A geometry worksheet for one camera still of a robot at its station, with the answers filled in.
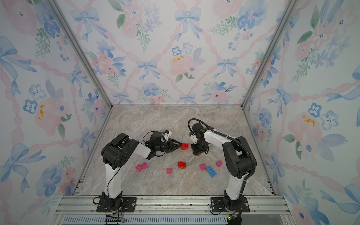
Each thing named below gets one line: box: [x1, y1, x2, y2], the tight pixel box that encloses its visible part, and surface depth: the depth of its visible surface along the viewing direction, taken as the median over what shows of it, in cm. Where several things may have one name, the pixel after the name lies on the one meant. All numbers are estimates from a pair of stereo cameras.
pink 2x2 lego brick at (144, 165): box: [141, 162, 149, 170], surface depth 88 cm
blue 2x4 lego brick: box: [205, 165, 218, 178], surface depth 85 cm
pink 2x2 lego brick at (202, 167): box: [199, 163, 207, 172], surface depth 88 cm
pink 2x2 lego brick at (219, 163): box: [216, 159, 224, 168], surface depth 90 cm
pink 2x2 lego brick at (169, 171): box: [166, 167, 173, 175], surface depth 86 cm
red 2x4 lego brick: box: [179, 143, 189, 150], surface depth 95 cm
